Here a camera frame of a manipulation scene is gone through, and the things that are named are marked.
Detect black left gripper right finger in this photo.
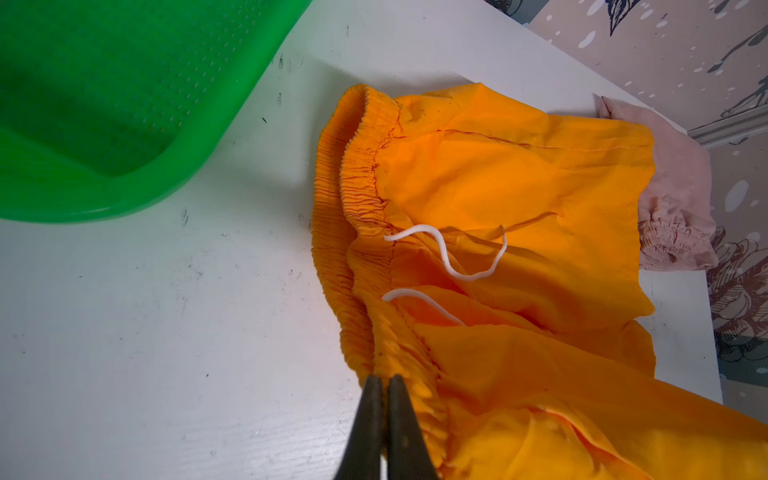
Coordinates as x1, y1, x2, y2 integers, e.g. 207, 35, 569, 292
386, 375, 439, 480

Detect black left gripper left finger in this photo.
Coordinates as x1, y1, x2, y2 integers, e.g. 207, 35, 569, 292
334, 376, 385, 480

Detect orange shorts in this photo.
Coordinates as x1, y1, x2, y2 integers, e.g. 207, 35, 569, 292
312, 84, 767, 479

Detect pink shorts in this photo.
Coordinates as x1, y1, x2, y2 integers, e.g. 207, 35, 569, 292
598, 97, 718, 272

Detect green plastic basket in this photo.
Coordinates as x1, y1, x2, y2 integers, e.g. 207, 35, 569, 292
1, 0, 307, 223

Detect aluminium corner frame post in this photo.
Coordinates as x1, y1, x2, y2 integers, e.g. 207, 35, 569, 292
688, 105, 767, 150

